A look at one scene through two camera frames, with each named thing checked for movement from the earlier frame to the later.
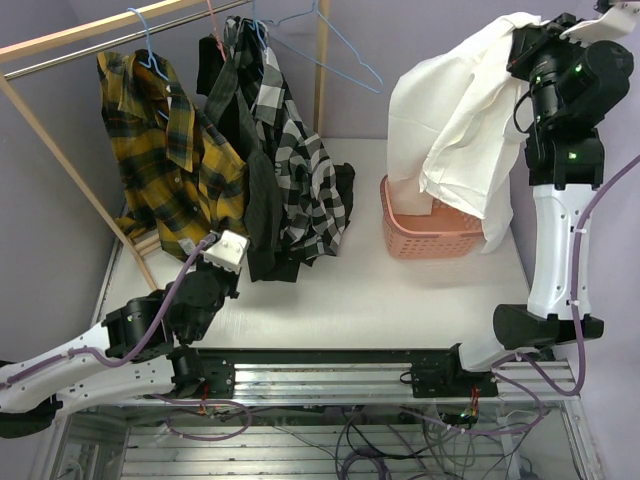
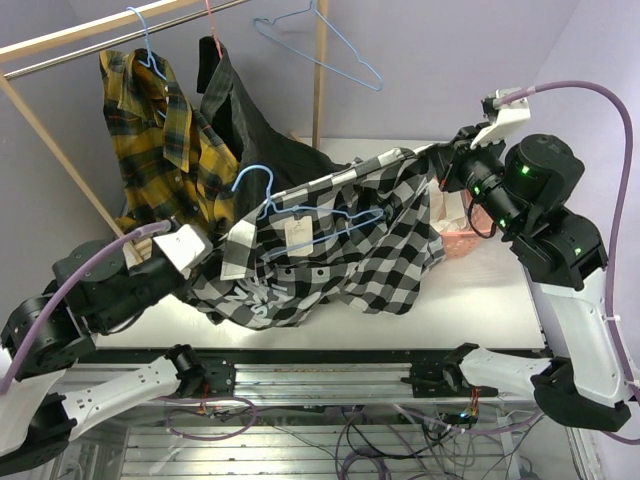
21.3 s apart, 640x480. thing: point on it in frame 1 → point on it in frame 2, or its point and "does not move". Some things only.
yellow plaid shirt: x=177 y=173 does not move
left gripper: x=233 y=290 → x=180 y=284
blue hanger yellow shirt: x=151 y=58 does not move
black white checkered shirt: x=309 y=193 → x=366 y=235
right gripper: x=533 y=40 → x=452 y=157
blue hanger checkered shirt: x=257 y=33 → x=268 y=203
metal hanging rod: x=119 y=40 does not move
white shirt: x=451 y=123 → x=447 y=210
